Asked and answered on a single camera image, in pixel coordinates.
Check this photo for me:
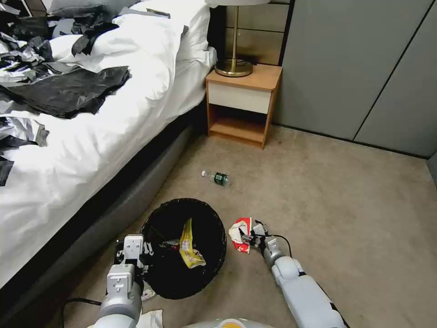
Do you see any red white packaging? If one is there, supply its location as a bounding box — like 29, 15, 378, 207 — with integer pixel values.
228, 217, 254, 255

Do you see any black round trash bin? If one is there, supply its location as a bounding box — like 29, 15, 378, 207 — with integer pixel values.
140, 198, 228, 301

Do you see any large black garbage bag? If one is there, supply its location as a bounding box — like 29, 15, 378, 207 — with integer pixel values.
0, 66, 131, 119

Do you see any yellow snack wrapper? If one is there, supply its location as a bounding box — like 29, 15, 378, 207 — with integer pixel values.
179, 218, 207, 269

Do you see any white crumpled paper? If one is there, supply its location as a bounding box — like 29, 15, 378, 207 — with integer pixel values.
138, 309, 164, 328

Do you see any clear bottle with green label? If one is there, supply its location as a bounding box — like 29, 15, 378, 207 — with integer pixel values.
200, 170, 233, 188

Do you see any grey black bed base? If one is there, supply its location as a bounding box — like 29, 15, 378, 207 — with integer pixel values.
0, 102, 209, 328

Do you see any white nightstand drawer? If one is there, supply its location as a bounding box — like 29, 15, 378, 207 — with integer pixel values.
208, 82, 272, 115

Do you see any black bag scrap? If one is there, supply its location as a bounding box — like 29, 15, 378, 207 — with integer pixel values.
0, 158, 15, 187

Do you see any grey bag piece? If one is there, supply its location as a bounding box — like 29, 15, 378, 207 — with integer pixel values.
0, 117, 51, 148

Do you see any wooden nightstand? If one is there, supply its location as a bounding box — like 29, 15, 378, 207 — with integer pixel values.
206, 64, 284, 150

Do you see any white bed duvet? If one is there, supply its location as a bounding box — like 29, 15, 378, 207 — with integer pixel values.
0, 0, 218, 291

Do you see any brass table lamp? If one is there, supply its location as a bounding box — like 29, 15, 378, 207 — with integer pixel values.
204, 0, 271, 77

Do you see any grey wardrobe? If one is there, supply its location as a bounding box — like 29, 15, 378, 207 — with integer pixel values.
273, 0, 437, 160

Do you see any small black bag piece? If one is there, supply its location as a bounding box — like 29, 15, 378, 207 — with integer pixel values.
71, 33, 100, 57

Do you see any pile of black grey bags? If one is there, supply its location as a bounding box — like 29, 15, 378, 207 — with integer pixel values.
0, 6, 115, 82

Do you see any dark grey strip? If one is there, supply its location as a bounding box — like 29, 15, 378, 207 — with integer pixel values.
146, 8, 171, 20

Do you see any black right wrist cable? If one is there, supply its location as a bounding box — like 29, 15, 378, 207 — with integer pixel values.
269, 234, 293, 261

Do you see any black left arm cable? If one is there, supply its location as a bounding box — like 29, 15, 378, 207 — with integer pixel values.
61, 297, 103, 328

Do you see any brown wall panel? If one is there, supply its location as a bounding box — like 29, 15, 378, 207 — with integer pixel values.
224, 0, 291, 67

